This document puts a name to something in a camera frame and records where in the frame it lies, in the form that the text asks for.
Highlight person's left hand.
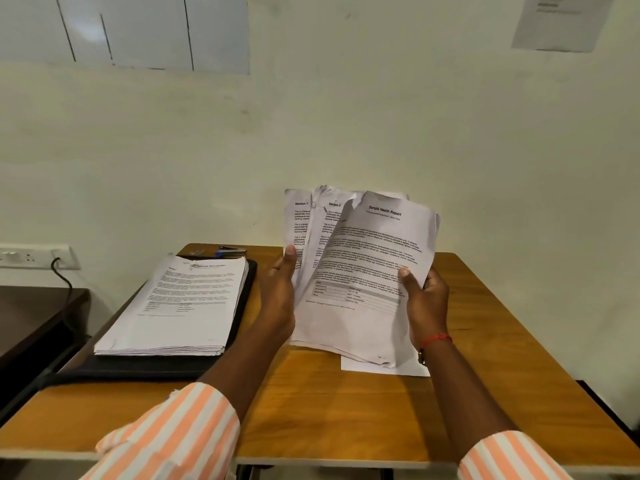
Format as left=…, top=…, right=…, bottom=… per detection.
left=258, top=245, right=299, bottom=346

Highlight white wall socket panel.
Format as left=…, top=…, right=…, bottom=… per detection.
left=0, top=243, right=81, bottom=271

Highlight printed report sheet with table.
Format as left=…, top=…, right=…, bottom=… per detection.
left=291, top=191, right=441, bottom=369

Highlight frosted glass wall panel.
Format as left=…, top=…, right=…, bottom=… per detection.
left=0, top=0, right=251, bottom=76

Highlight person's right hand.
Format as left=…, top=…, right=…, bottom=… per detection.
left=397, top=267, right=451, bottom=352

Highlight person's left forearm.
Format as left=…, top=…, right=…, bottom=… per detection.
left=197, top=322, right=296, bottom=423

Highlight orange white striped shirt sleeve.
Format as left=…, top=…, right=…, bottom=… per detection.
left=80, top=382, right=241, bottom=480
left=457, top=431, right=574, bottom=480

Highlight black power cable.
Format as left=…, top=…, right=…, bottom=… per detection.
left=50, top=257, right=76, bottom=291

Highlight paper notice on wall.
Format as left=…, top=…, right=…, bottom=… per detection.
left=510, top=0, right=617, bottom=53

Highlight person's right forearm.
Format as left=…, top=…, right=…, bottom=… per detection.
left=418, top=337, right=518, bottom=464

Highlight black folder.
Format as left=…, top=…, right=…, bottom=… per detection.
left=46, top=258, right=259, bottom=384

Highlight blank white paper sheet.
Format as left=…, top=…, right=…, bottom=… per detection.
left=340, top=352, right=431, bottom=378

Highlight printed text sheet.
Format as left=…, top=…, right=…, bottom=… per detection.
left=283, top=188, right=315, bottom=275
left=295, top=185, right=368, bottom=290

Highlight red thread wrist bracelet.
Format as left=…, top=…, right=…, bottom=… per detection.
left=418, top=333, right=454, bottom=351

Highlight stack of printed papers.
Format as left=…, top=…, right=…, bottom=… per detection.
left=93, top=254, right=250, bottom=357

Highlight dark brown desk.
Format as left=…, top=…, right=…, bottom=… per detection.
left=0, top=286, right=92, bottom=425

